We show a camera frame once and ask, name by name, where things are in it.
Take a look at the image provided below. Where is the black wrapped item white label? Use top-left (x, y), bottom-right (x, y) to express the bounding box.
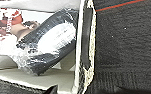
top-left (10, 9), bottom-right (79, 77)

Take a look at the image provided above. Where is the red white printed packet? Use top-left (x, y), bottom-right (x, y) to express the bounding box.
top-left (0, 7), bottom-right (37, 43)

